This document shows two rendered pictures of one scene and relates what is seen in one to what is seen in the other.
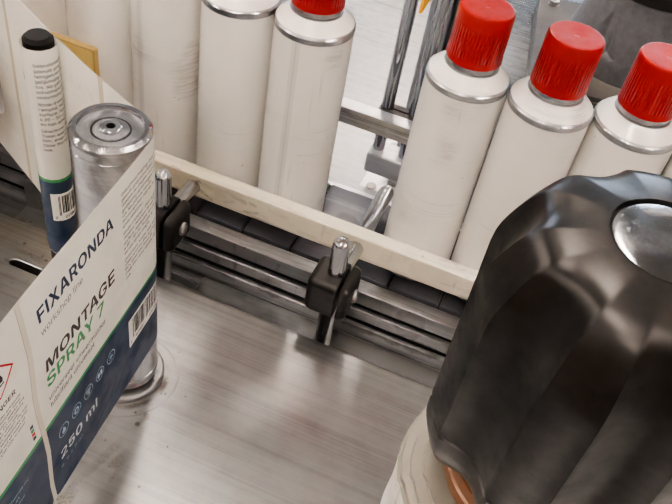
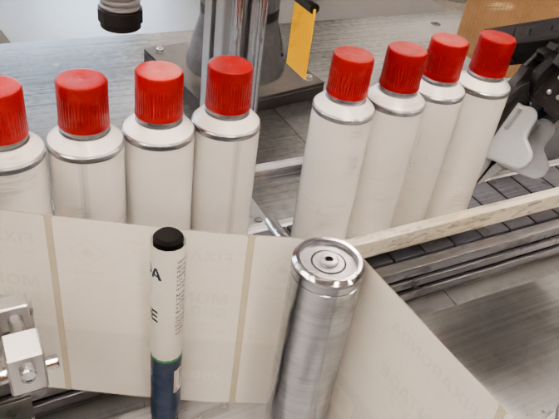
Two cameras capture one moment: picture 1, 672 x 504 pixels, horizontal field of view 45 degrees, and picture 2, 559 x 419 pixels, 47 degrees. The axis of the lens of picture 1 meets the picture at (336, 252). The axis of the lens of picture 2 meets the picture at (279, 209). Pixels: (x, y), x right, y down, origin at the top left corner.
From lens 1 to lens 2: 0.34 m
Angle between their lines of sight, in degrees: 35
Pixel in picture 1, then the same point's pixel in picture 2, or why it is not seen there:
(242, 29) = (185, 154)
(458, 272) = (372, 239)
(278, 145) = (225, 229)
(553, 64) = (408, 72)
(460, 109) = (362, 130)
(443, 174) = (352, 179)
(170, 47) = (116, 201)
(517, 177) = (398, 155)
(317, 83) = (251, 165)
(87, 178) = (339, 309)
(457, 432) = not seen: outside the picture
